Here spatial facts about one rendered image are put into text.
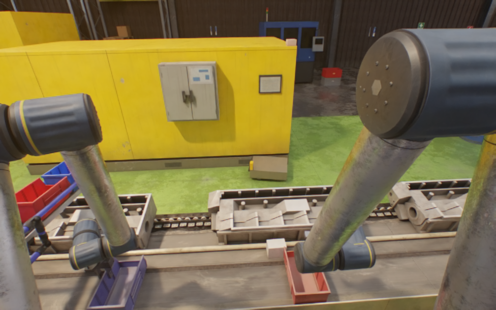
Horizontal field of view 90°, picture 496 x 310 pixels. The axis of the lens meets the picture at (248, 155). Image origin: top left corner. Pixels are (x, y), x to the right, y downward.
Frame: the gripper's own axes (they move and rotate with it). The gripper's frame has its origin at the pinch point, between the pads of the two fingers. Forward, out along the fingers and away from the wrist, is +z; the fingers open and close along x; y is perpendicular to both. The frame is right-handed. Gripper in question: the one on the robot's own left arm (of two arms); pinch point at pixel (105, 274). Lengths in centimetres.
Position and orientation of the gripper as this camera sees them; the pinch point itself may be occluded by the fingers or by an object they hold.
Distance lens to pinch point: 177.6
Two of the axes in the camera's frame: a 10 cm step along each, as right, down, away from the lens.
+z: 0.1, 8.8, 4.8
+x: -10.0, 0.4, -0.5
